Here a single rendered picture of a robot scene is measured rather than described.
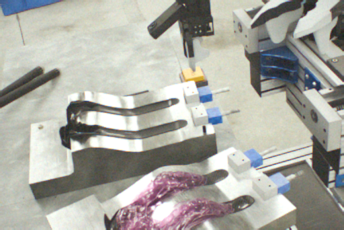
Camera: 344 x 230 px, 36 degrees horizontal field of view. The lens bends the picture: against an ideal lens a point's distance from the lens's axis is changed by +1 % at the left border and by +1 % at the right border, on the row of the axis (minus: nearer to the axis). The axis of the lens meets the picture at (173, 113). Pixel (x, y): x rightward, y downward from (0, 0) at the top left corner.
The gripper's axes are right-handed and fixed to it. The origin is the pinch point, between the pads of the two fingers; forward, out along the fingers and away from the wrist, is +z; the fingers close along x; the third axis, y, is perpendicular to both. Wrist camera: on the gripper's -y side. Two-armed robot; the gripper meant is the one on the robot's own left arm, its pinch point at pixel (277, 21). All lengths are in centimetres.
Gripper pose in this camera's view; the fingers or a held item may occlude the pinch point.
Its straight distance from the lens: 69.0
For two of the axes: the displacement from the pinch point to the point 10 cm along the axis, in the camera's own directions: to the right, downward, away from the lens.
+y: 2.2, 8.3, 5.1
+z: -7.5, 4.8, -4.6
